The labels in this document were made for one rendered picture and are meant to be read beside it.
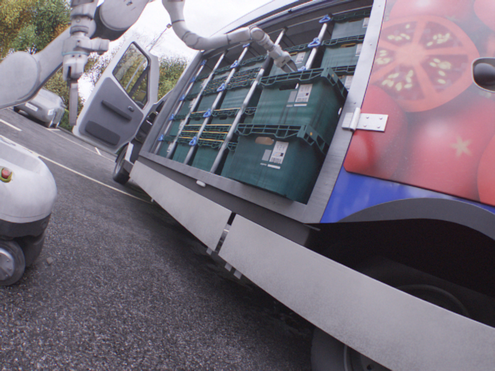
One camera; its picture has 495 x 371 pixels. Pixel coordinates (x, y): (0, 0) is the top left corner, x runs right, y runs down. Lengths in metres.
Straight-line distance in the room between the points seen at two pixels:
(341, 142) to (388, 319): 0.60
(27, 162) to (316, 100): 1.17
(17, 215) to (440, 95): 1.31
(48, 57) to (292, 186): 0.96
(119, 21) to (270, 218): 0.93
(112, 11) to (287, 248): 1.03
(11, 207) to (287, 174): 0.86
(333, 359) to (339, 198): 0.55
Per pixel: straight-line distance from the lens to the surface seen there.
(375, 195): 0.77
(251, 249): 0.96
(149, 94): 4.28
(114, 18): 0.94
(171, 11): 1.40
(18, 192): 0.74
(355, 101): 0.98
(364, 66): 1.10
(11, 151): 1.12
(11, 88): 0.87
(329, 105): 0.99
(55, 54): 0.92
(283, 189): 0.83
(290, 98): 1.01
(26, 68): 0.87
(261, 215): 0.99
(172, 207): 1.61
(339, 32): 1.74
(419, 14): 1.29
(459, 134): 0.81
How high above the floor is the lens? 0.55
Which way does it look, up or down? 5 degrees up
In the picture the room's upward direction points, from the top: 24 degrees clockwise
